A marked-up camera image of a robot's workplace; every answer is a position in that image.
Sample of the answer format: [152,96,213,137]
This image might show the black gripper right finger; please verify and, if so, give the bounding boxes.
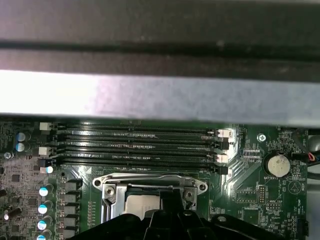
[172,188,278,240]

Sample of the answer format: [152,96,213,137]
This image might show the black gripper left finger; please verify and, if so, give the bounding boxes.
[72,188,177,240]

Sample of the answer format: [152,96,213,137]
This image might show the silver CPU plate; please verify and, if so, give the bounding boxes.
[124,193,163,221]

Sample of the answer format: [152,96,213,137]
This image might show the metal socket cover frame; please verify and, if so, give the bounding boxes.
[109,183,198,222]

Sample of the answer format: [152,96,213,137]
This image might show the thin metal locking lever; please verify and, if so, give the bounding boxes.
[102,172,201,187]

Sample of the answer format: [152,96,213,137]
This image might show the CPU socket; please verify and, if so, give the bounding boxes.
[92,172,209,222]

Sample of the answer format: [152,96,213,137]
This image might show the green motherboard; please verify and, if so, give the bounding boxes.
[0,116,311,240]

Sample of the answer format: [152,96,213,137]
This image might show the grey square choke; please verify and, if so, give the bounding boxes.
[59,180,83,192]
[59,203,83,216]
[59,216,83,228]
[59,191,83,204]
[59,228,83,240]

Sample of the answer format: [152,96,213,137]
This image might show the silver coin battery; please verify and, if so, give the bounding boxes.
[264,152,291,178]

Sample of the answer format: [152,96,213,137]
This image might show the black connector coloured wires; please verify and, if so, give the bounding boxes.
[291,151,320,163]

